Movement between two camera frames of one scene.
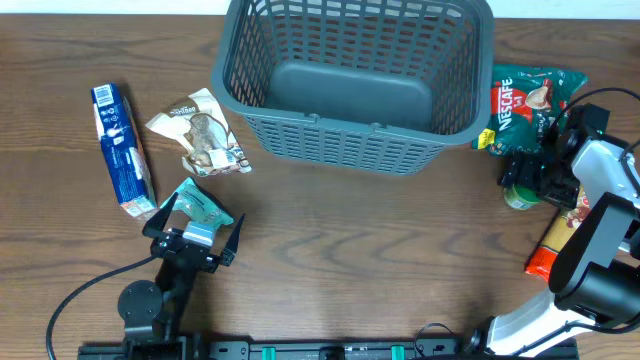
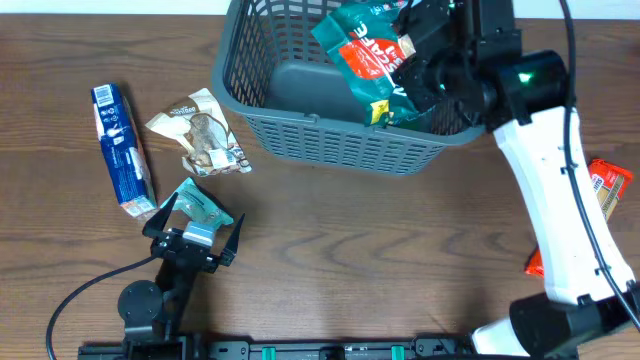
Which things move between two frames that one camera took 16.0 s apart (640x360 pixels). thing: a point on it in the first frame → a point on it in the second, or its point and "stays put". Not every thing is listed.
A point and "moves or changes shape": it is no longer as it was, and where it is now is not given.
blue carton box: [124, 149] stays put
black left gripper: [166, 247] stays put
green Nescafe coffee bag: [525, 103] moves or changes shape
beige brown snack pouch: [211, 147] stays put
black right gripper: [521, 168] → [410, 80]
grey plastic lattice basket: [378, 86] stays put
